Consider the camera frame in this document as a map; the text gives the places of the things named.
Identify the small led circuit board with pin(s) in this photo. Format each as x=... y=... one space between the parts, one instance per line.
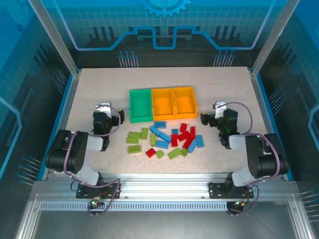
x=240 y=204
x=94 y=203

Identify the orange plastic bin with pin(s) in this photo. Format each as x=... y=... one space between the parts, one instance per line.
x=162 y=104
x=185 y=103

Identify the small blue lego brick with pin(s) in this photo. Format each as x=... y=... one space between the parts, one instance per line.
x=175 y=131

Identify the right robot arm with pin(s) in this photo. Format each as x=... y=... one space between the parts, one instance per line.
x=261 y=161

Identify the small red lego brick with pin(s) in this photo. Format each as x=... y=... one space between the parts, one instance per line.
x=150 y=152
x=174 y=144
x=174 y=137

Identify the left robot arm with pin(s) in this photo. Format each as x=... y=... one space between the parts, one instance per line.
x=64 y=154

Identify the aluminium side rail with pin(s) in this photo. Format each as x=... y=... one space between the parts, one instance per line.
x=261 y=99
x=69 y=99

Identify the grey metal shelf panel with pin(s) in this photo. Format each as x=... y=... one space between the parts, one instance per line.
x=162 y=226

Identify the green plastic bin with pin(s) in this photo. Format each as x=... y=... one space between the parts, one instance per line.
x=140 y=107

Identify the small lime green lego brick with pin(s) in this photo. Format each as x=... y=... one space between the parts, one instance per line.
x=185 y=152
x=159 y=154

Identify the aluminium frame post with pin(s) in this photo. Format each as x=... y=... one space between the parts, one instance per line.
x=56 y=37
x=273 y=37

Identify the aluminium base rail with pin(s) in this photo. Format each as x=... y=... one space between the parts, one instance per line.
x=162 y=189

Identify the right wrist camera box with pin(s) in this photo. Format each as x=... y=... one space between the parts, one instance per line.
x=220 y=107

